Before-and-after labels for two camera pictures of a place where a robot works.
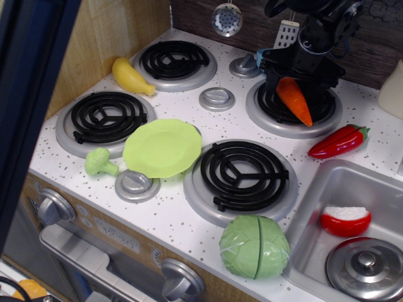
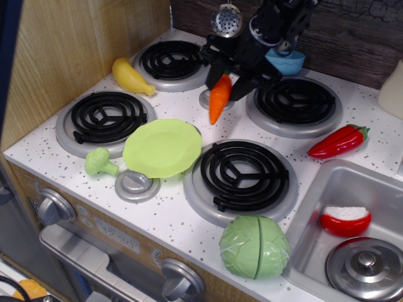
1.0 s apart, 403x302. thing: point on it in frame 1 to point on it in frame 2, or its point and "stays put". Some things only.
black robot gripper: [293, 61] to [249, 55]
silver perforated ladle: [227, 19] stays put
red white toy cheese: [346, 221] stays put
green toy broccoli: [97, 162] stays put
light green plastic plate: [162, 148] stays put
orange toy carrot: [290, 92] to [220, 95]
